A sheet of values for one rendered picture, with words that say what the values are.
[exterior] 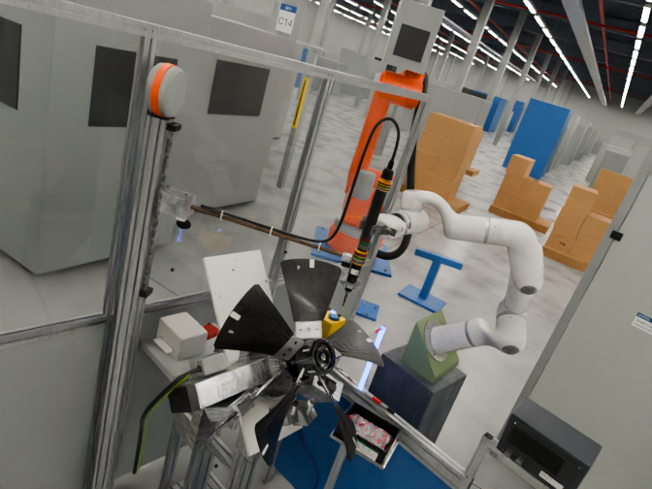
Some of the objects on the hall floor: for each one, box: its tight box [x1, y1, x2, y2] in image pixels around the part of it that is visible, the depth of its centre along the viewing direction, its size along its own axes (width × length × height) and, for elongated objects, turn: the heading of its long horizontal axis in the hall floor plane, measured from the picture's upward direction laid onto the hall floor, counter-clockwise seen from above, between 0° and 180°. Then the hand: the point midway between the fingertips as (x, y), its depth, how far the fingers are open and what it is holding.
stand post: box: [183, 421, 223, 489], centre depth 204 cm, size 4×9×115 cm, turn 103°
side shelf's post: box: [158, 375, 192, 489], centre depth 223 cm, size 4×4×83 cm
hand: (369, 227), depth 157 cm, fingers closed on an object, 4 cm apart
